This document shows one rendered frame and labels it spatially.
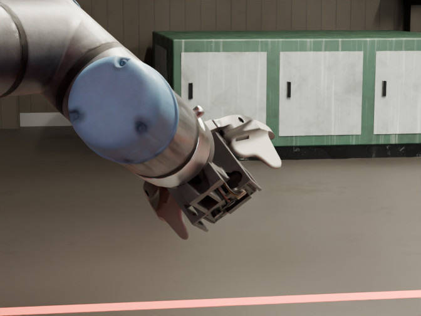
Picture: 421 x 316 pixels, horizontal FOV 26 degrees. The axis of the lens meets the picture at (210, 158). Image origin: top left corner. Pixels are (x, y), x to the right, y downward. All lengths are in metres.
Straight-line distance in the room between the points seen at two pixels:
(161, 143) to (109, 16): 7.61
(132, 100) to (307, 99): 5.70
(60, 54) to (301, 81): 5.64
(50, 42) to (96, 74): 0.05
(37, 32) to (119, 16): 7.60
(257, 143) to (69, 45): 0.29
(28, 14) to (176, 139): 0.15
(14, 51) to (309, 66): 5.70
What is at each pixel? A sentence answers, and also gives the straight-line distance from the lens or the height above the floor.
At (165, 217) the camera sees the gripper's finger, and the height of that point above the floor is 0.86.
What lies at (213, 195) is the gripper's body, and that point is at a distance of 0.83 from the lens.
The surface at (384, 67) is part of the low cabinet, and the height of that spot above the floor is 0.65.
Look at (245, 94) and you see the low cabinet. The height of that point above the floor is 0.47.
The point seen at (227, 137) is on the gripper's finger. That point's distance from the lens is 0.92.
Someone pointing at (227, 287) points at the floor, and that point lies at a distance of 3.57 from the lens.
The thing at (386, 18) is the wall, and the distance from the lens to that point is 8.75.
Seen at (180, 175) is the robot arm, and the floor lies 0.94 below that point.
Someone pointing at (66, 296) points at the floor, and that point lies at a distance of 3.51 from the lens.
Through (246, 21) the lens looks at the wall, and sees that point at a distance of 8.42.
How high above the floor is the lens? 1.08
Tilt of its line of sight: 10 degrees down
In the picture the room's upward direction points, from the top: straight up
